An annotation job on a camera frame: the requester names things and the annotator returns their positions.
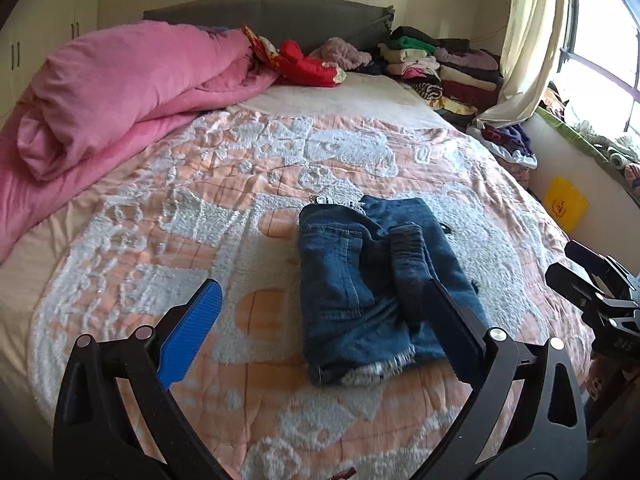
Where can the red plush toy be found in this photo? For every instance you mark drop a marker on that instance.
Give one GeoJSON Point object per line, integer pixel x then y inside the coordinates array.
{"type": "Point", "coordinates": [305, 65]}

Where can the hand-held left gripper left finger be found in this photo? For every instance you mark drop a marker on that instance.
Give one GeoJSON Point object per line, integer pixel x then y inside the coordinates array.
{"type": "Point", "coordinates": [192, 330]}

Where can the pink duvet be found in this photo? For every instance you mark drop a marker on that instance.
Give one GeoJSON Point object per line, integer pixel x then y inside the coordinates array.
{"type": "Point", "coordinates": [100, 90]}

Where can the stack of folded clothes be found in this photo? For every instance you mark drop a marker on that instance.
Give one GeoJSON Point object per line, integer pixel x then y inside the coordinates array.
{"type": "Point", "coordinates": [450, 75]}

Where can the white bed sheet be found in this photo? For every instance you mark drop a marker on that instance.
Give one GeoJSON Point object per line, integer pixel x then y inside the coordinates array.
{"type": "Point", "coordinates": [360, 100]}

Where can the blue denim pants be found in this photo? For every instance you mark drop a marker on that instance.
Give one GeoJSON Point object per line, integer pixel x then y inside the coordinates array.
{"type": "Point", "coordinates": [340, 280]}

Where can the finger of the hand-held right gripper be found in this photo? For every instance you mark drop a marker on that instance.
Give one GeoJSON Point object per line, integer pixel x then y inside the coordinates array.
{"type": "Point", "coordinates": [585, 257]}
{"type": "Point", "coordinates": [570, 285]}

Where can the clothes on windowsill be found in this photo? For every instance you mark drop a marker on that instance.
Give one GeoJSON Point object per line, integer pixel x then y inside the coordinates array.
{"type": "Point", "coordinates": [617, 152]}

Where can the cream curtain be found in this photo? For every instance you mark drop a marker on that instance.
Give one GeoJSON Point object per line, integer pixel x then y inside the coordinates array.
{"type": "Point", "coordinates": [530, 35]}

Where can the peach and white printed blanket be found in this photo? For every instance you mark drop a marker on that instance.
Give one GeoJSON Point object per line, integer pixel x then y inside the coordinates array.
{"type": "Point", "coordinates": [200, 220]}

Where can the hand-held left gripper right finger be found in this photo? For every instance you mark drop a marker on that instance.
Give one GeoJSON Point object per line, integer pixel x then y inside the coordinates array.
{"type": "Point", "coordinates": [450, 330]}

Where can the green windowsill mat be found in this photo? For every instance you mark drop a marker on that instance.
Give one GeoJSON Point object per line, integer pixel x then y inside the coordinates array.
{"type": "Point", "coordinates": [565, 128]}

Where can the grey headboard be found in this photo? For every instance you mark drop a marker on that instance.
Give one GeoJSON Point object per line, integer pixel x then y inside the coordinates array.
{"type": "Point", "coordinates": [300, 20]}

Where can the yellow bag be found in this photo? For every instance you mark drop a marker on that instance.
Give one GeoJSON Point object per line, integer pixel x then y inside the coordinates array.
{"type": "Point", "coordinates": [562, 202]}

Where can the floral cloth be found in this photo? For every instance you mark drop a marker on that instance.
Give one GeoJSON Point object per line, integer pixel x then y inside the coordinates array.
{"type": "Point", "coordinates": [597, 382]}

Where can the purple and white clothing pile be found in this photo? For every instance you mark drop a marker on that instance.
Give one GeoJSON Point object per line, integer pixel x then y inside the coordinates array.
{"type": "Point", "coordinates": [505, 140]}

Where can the mauve fluffy cloth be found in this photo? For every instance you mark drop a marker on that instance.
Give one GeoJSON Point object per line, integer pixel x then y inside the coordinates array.
{"type": "Point", "coordinates": [340, 52]}

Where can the window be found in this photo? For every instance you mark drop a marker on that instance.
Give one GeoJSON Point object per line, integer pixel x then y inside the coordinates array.
{"type": "Point", "coordinates": [600, 60]}

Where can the cream wardrobe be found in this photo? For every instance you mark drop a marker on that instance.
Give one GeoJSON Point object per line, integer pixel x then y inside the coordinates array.
{"type": "Point", "coordinates": [40, 35]}

